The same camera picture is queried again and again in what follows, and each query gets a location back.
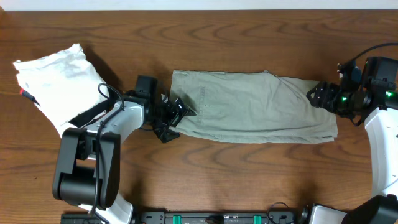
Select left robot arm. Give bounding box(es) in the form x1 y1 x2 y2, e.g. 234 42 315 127
52 75 195 224

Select khaki shorts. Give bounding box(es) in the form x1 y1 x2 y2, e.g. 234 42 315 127
170 70 338 144

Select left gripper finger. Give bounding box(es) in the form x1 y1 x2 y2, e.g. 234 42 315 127
175 98 197 119
154 126 180 143

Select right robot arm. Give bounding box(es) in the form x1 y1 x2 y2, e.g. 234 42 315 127
297 57 397 224

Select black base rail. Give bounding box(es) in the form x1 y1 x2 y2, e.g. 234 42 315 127
60 205 310 224

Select folded white shirt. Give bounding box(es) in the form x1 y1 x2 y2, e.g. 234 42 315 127
13 44 109 135

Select folded black garment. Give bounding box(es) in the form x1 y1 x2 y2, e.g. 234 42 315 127
19 83 123 129

